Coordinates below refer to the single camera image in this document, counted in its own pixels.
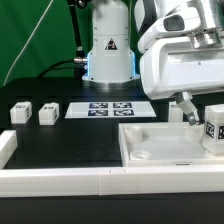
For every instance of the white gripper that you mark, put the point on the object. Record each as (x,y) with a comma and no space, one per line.
(182,51)

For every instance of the white square tabletop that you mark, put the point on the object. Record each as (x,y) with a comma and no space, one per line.
(163,144)

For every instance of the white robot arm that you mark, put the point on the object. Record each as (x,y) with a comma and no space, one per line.
(110,62)

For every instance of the white sheet with tags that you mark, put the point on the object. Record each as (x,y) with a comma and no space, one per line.
(79,110)

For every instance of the white left fence piece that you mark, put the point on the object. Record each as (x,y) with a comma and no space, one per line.
(8,144)

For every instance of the white front fence rail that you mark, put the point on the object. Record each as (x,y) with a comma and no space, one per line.
(111,181)

